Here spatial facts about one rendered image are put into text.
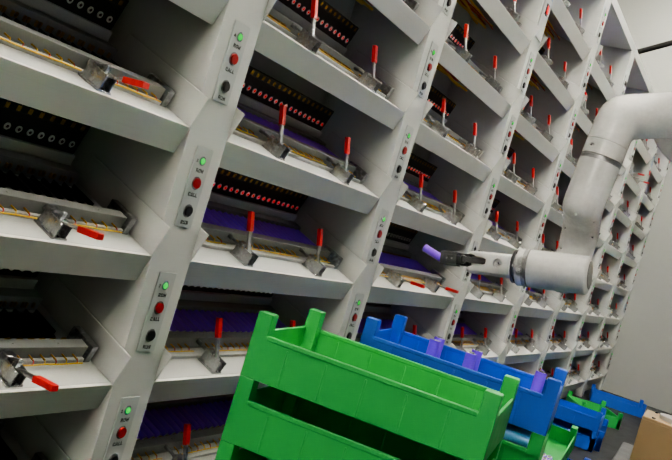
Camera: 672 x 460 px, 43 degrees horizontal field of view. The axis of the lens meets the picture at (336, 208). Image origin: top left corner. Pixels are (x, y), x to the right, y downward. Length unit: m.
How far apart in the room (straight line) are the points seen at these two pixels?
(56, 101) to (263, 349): 0.38
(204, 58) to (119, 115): 0.18
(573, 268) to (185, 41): 0.99
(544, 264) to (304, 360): 0.98
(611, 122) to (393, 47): 0.50
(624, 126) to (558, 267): 0.34
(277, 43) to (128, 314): 0.49
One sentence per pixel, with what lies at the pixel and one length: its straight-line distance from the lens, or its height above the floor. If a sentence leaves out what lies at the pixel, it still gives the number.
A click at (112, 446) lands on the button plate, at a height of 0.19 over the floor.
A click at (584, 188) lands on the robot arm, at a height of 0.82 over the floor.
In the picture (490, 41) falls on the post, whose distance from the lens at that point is 2.62.
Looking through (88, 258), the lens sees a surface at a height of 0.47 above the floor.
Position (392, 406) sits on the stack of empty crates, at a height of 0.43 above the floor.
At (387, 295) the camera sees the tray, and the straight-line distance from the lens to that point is 2.07.
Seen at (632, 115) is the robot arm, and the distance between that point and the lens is 1.96.
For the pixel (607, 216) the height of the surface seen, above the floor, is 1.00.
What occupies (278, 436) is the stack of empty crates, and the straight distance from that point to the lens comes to 1.04.
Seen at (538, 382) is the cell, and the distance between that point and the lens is 1.44.
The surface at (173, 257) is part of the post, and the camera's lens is 1.30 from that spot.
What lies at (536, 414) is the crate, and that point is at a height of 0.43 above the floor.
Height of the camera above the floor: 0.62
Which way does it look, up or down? level
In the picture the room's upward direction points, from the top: 17 degrees clockwise
